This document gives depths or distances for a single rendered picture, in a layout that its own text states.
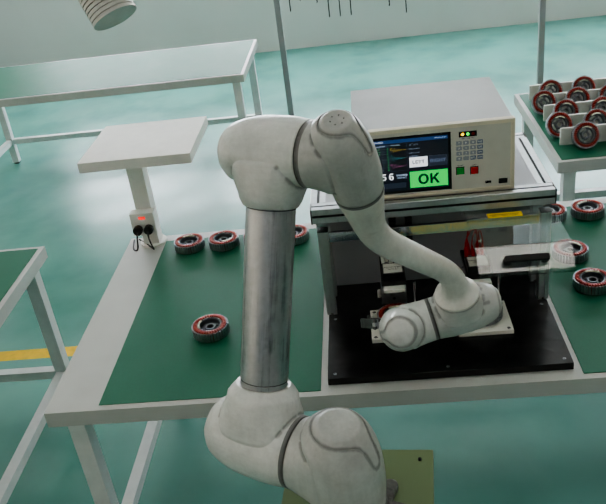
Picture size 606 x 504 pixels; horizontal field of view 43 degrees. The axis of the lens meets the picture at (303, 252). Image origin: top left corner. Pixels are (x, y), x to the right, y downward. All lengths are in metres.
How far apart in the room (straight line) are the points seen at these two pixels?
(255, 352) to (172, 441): 1.64
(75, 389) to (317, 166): 1.16
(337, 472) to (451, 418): 1.61
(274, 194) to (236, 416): 0.47
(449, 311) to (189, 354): 0.85
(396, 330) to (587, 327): 0.70
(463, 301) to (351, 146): 0.55
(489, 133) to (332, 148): 0.84
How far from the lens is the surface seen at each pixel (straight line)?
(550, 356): 2.13
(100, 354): 2.40
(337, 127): 1.37
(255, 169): 1.46
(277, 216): 1.48
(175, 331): 2.40
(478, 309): 1.80
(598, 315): 2.34
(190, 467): 3.04
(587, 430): 3.08
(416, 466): 1.80
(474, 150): 2.14
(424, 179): 2.16
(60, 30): 8.96
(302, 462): 1.55
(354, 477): 1.52
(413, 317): 1.77
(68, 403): 2.25
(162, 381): 2.21
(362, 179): 1.41
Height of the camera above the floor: 2.05
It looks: 29 degrees down
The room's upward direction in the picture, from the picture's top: 8 degrees counter-clockwise
